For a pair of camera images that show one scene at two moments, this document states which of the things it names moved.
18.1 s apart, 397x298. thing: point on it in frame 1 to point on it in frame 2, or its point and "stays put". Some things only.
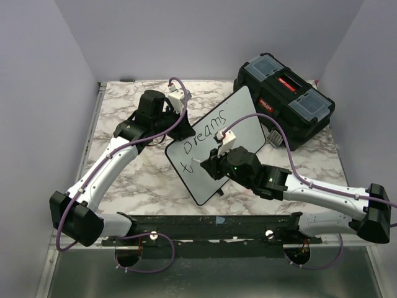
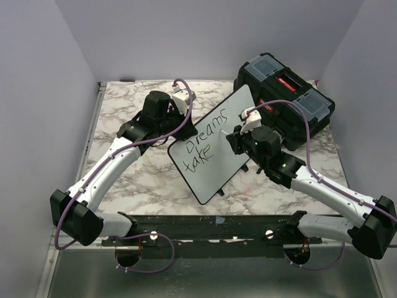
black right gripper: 211,164 to 235,138
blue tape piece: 219,220 stays put
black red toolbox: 303,111 stays put
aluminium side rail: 102,87 stays put
